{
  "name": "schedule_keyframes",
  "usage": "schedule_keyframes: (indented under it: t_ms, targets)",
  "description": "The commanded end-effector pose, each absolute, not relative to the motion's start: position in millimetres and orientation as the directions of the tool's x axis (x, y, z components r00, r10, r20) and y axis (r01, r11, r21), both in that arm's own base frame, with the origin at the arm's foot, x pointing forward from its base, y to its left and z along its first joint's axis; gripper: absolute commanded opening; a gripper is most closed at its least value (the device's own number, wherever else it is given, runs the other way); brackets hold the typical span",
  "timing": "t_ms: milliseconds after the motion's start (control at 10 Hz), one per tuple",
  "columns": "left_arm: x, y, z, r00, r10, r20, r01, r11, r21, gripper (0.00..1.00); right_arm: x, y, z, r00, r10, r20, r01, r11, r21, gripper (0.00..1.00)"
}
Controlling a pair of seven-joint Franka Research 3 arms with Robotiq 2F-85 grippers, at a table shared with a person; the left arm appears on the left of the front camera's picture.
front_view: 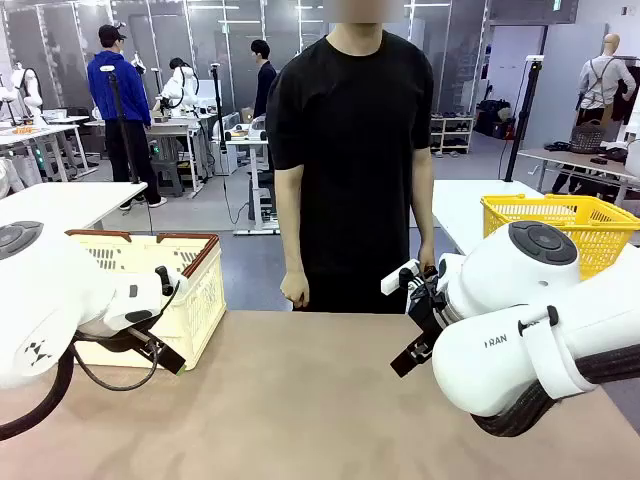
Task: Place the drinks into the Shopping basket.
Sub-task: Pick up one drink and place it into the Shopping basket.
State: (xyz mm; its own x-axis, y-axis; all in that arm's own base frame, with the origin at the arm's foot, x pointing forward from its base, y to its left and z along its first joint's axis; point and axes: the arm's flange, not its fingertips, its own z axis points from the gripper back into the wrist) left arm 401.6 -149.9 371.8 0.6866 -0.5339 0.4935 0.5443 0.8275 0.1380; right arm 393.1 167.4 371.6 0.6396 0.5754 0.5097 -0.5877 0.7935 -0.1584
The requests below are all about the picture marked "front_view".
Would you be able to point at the person in black t-shirt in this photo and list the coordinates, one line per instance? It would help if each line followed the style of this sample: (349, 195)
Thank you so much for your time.
(350, 150)

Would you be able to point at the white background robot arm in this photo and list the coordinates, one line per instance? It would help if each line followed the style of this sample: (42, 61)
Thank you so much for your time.
(31, 90)
(181, 87)

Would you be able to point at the white standing desk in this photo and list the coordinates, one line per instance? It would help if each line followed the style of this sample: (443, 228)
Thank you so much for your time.
(252, 145)

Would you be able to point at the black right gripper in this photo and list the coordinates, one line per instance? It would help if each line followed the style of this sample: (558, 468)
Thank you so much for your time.
(429, 300)

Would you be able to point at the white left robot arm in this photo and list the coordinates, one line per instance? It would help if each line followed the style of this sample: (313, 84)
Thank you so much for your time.
(50, 300)

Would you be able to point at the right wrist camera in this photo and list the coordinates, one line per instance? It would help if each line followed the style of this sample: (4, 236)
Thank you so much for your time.
(397, 279)

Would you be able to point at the dark wicker basket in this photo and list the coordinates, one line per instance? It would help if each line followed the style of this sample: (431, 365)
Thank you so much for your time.
(587, 137)

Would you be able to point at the person in dark suit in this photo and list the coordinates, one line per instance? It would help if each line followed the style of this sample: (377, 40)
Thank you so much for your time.
(264, 85)

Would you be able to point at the person in blue hoodie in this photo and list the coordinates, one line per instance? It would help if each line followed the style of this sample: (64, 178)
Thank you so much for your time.
(117, 95)

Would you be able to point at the white background desk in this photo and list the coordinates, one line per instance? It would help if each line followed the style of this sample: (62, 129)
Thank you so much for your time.
(175, 127)

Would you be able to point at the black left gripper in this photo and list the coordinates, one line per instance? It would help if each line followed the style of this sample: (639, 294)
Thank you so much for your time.
(145, 341)

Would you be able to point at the person's left hand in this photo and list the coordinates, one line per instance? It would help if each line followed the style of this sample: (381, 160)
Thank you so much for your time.
(426, 257)

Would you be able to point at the person's right forearm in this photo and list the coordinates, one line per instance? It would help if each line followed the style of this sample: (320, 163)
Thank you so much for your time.
(290, 220)

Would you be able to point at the black tripod pole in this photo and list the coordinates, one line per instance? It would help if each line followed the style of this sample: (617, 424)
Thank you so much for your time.
(122, 125)
(522, 115)

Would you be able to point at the black bags pile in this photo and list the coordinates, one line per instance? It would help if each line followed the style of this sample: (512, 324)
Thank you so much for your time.
(492, 120)

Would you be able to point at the mannequin with grey apron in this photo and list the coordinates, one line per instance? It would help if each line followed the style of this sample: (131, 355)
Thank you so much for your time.
(602, 80)

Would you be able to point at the cream basket with brown rim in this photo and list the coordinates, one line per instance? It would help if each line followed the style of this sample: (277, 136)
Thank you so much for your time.
(200, 300)

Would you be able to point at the person's left forearm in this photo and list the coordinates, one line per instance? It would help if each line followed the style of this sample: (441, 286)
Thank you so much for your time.
(422, 200)

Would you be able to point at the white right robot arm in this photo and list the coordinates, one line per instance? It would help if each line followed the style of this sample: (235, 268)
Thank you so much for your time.
(525, 320)

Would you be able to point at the person's right hand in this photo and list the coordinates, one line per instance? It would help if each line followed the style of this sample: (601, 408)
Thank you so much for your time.
(295, 290)

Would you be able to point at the white shoe rack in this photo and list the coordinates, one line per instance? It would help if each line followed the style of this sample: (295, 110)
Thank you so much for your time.
(452, 135)

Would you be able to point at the grey step stool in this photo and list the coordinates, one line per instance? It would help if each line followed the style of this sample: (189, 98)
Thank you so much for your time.
(167, 177)

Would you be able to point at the yellow plastic shopping basket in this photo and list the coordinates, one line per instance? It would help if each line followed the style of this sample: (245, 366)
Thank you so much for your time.
(600, 225)

